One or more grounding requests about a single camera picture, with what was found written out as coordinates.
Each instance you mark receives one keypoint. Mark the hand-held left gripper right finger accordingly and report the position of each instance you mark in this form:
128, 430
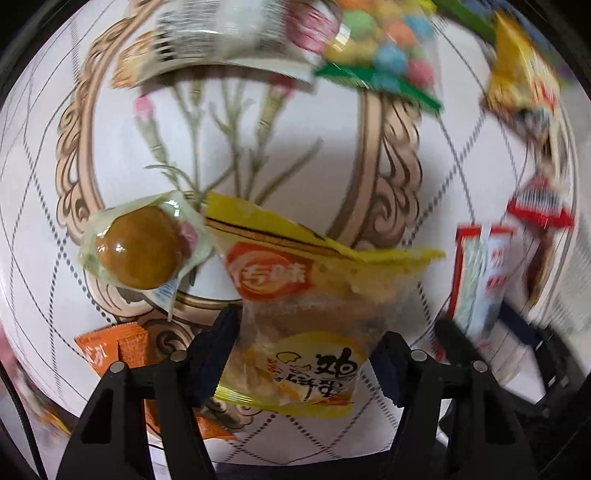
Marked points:
387, 367

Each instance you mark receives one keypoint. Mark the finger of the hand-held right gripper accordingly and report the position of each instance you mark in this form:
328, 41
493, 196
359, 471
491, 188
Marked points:
455, 334

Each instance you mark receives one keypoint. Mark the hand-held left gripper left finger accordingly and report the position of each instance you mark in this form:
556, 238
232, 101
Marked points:
217, 357

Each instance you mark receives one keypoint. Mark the red and white snack packet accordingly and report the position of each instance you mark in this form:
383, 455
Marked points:
494, 263

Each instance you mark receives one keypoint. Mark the yellow snack packet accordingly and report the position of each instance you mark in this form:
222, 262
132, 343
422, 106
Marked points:
295, 277

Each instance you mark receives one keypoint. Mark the brown egg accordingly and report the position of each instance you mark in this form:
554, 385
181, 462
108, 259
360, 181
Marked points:
138, 249

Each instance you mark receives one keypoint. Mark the white silver snack packet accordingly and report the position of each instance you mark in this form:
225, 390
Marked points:
221, 37

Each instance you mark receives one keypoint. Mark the orange snack packet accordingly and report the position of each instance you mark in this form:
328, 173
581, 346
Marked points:
127, 344

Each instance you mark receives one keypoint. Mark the red dark snack packet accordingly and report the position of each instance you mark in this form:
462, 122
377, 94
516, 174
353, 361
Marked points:
540, 207

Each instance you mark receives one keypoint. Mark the white floral tablecloth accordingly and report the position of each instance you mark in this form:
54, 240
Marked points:
300, 152

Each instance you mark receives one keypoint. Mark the yellow crisp packet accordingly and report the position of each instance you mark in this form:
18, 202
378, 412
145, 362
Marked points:
517, 69

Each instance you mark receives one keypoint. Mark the colourful candy bag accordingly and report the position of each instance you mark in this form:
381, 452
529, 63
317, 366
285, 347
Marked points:
383, 41

